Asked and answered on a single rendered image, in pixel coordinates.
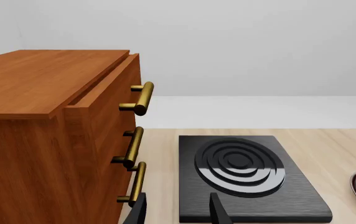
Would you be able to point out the flat black stove plate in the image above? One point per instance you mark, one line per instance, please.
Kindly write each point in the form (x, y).
(240, 177)

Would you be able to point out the wooden cabinet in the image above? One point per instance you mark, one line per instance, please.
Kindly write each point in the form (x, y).
(35, 130)

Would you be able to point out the wooden cabinet drawer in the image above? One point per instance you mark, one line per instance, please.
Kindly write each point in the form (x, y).
(103, 93)

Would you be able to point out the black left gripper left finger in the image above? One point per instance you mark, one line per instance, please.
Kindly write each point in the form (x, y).
(138, 211)

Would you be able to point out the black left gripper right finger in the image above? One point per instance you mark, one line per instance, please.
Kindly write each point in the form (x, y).
(218, 212)

